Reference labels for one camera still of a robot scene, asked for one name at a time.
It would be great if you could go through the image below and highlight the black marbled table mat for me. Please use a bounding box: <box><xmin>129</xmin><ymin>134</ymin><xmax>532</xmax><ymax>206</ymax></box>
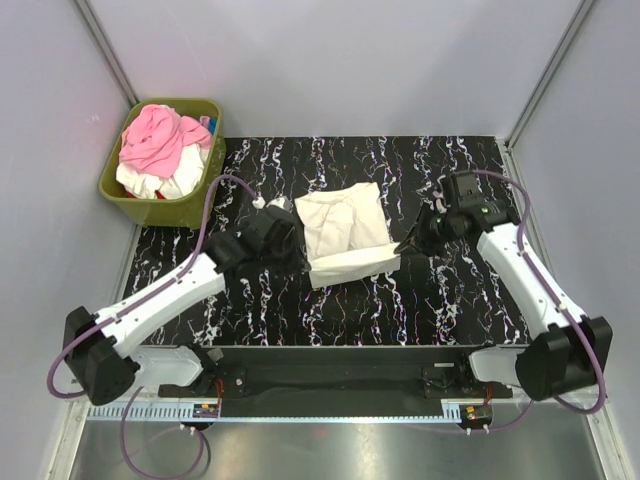
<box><xmin>147</xmin><ymin>136</ymin><xmax>529</xmax><ymax>347</ymax></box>

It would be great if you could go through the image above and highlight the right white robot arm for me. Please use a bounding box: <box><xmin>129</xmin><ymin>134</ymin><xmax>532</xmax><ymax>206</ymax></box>
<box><xmin>394</xmin><ymin>170</ymin><xmax>613</xmax><ymax>415</ymax></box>

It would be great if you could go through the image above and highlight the pink t shirt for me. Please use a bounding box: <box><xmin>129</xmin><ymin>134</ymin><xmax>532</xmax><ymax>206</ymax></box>
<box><xmin>119</xmin><ymin>104</ymin><xmax>212</xmax><ymax>178</ymax></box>

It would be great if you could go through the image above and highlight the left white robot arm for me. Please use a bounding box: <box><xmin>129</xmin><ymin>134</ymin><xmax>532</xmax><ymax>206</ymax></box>
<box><xmin>63</xmin><ymin>197</ymin><xmax>308</xmax><ymax>406</ymax></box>

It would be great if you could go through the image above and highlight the cream white t shirt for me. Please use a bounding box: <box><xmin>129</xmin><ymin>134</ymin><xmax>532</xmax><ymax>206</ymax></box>
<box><xmin>294</xmin><ymin>182</ymin><xmax>401</xmax><ymax>289</ymax></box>

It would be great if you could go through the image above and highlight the olive green plastic bin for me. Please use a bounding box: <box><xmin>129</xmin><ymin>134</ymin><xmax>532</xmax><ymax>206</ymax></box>
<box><xmin>99</xmin><ymin>98</ymin><xmax>226</xmax><ymax>229</ymax></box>

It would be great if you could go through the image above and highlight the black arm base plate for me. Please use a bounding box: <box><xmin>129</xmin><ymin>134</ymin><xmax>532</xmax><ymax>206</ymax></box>
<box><xmin>159</xmin><ymin>346</ymin><xmax>512</xmax><ymax>401</ymax></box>

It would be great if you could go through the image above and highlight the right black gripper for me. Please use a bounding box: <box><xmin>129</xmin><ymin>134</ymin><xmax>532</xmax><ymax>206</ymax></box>
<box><xmin>396</xmin><ymin>203</ymin><xmax>459</xmax><ymax>259</ymax></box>

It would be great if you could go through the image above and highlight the white t shirt in bin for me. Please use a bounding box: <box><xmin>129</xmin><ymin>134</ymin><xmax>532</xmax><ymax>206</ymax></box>
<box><xmin>116</xmin><ymin>144</ymin><xmax>209</xmax><ymax>200</ymax></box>

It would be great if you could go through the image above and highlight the blue item in bin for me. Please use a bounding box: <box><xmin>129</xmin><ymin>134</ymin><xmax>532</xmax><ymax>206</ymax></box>
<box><xmin>200</xmin><ymin>115</ymin><xmax>217</xmax><ymax>135</ymax></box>

